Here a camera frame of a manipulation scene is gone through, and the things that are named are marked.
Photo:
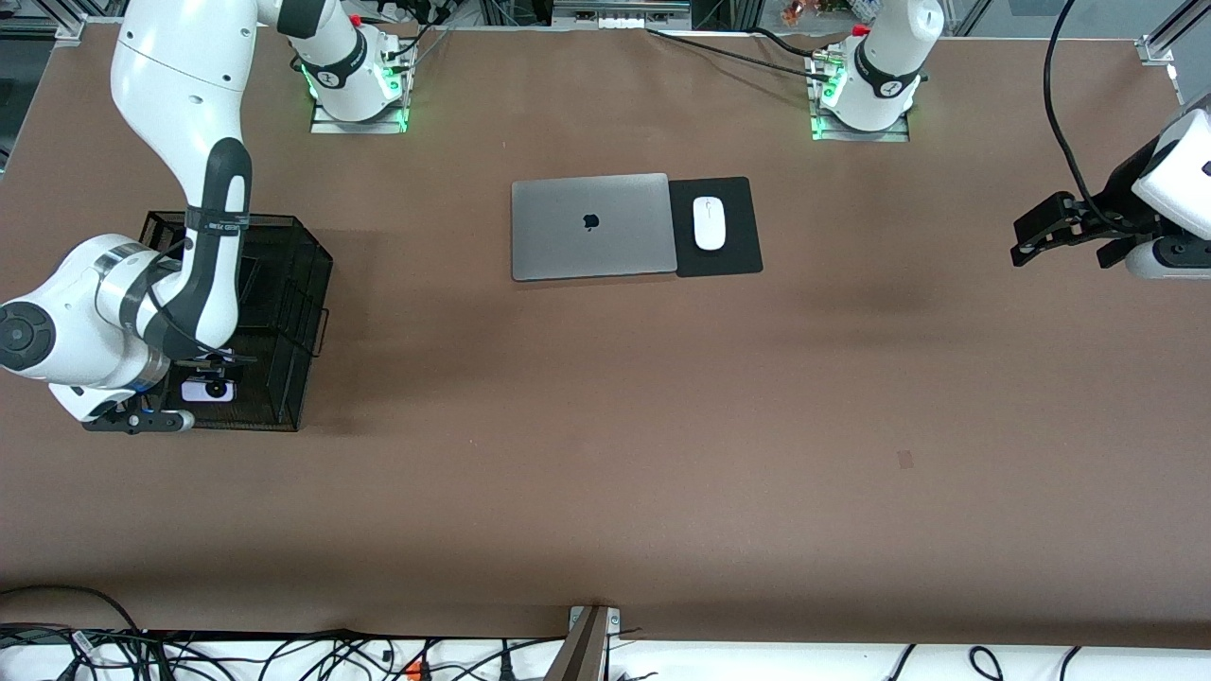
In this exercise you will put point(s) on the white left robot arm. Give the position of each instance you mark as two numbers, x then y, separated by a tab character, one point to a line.
899	38

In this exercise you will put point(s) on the silver closed laptop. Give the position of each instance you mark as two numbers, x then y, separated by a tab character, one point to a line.
568	236

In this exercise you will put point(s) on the grey power strip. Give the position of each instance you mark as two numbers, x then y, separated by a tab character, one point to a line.
620	23

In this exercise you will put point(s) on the lilac flip phone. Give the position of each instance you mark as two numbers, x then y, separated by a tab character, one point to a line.
206	390

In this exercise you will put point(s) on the aluminium frame corner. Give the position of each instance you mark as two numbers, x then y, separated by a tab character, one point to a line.
66	36
1156	49

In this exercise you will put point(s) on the square black flip phone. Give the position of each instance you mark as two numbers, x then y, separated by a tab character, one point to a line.
248	279

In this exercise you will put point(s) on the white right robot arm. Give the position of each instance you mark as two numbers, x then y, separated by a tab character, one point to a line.
180	95

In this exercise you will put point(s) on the white computer mouse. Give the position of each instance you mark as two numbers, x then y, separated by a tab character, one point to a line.
709	227

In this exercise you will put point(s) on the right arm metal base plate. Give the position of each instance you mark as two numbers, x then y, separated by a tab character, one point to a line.
326	126

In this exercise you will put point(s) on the metal table frame post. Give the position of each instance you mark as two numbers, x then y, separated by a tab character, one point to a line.
582	653

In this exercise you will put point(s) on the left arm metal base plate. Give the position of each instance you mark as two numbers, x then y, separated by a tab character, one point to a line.
889	136

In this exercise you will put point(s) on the orange plug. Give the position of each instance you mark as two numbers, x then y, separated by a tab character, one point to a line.
412	672

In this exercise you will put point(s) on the black mouse pad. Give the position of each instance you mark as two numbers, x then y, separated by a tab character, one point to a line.
738	255

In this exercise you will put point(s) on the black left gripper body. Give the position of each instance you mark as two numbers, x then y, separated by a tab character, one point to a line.
1129	191

